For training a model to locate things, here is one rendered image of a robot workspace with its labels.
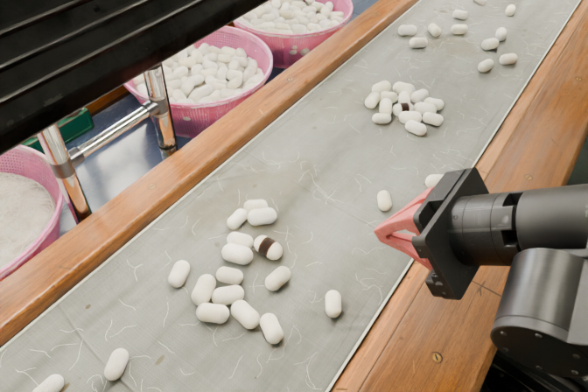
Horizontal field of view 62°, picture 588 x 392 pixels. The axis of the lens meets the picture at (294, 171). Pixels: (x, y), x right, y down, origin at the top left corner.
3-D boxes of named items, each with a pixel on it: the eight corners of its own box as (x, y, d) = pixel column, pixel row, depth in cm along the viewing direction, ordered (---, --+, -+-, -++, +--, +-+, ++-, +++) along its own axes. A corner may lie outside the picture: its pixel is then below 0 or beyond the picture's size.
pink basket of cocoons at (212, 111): (289, 77, 100) (289, 34, 93) (248, 163, 81) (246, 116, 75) (167, 58, 104) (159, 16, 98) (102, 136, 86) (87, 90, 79)
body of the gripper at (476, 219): (403, 240, 38) (491, 237, 33) (456, 167, 44) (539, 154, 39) (439, 301, 40) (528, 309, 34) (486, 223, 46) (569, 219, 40)
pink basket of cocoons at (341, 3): (370, 38, 112) (375, -2, 106) (304, 92, 96) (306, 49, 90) (276, 6, 123) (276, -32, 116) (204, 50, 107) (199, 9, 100)
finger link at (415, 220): (348, 222, 46) (431, 216, 39) (385, 178, 50) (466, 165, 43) (381, 276, 48) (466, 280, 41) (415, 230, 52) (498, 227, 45)
